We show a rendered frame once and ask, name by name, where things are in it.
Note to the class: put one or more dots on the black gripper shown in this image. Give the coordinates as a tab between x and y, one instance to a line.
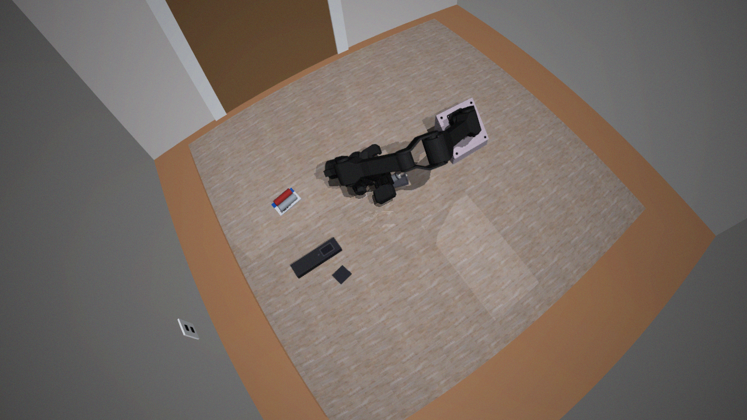
385	190

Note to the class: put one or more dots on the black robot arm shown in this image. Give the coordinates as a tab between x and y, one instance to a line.
438	145

